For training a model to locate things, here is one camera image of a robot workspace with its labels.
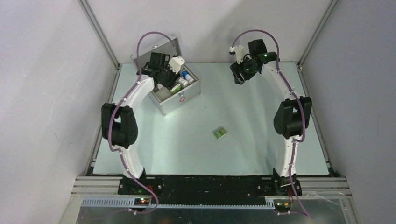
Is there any green small box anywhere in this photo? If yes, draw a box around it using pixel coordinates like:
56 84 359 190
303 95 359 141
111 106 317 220
213 127 227 140

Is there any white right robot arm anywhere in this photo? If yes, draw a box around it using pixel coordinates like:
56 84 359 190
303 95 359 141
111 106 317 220
229 39 312 195

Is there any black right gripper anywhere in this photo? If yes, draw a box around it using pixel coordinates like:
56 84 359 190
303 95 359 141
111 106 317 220
229 54 257 85

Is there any small white bottle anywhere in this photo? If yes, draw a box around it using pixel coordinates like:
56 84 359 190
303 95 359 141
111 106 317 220
178 77 189 88

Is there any grey divided tray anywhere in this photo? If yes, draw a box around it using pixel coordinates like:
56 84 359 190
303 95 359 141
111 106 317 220
152 66 199 102

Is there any blue cap clear bottle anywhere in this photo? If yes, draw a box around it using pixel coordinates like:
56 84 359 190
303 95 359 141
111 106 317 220
181 70 195 84

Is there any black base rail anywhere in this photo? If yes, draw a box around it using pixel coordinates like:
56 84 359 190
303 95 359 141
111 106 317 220
118 174 302 206

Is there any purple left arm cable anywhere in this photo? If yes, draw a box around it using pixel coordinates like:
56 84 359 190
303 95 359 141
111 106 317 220
106 31 176 215

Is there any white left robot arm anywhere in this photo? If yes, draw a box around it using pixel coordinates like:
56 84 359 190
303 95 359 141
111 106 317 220
101 53 185 194

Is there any green sachet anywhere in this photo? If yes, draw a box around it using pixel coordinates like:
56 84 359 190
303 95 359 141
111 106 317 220
170 84 183 94

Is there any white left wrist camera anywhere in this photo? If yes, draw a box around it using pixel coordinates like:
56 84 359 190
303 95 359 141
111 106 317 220
168 56 185 74

